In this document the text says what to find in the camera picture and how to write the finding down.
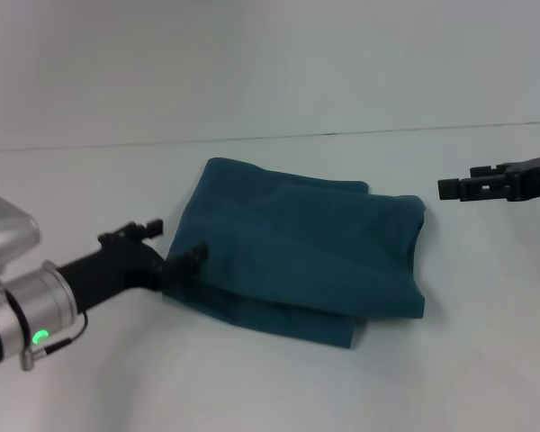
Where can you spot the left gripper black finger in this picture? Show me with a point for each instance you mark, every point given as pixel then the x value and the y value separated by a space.
pixel 184 265
pixel 139 227

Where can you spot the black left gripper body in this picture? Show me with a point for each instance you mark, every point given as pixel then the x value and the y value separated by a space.
pixel 112 270

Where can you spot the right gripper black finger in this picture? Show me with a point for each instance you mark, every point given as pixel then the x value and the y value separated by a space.
pixel 488 170
pixel 472 189

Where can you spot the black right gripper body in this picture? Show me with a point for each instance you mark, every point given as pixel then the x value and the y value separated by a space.
pixel 533 177

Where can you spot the teal T-shirt white print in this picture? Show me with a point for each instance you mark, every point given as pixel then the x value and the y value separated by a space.
pixel 297 252

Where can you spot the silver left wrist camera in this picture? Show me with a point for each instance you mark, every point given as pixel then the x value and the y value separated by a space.
pixel 4 229

